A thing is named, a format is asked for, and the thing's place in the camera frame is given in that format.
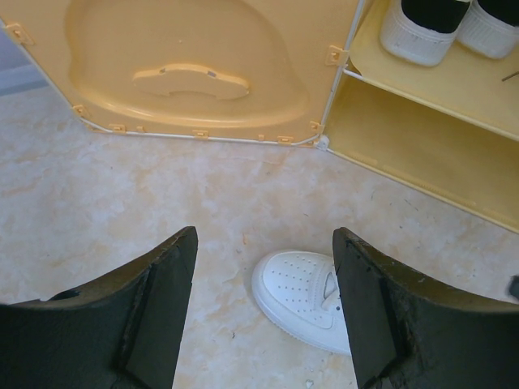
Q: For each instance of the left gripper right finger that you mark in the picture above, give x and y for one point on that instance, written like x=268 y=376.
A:
x=409 y=330

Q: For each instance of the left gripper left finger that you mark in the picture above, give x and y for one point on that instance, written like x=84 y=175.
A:
x=122 y=330

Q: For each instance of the yellow shoe cabinet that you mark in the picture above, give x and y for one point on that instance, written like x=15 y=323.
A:
x=450 y=131

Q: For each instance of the yellow cabinet door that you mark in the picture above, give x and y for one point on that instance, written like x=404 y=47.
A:
x=252 y=71

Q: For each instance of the black white sneaker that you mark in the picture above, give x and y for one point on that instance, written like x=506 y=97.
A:
x=490 y=28
x=421 y=32

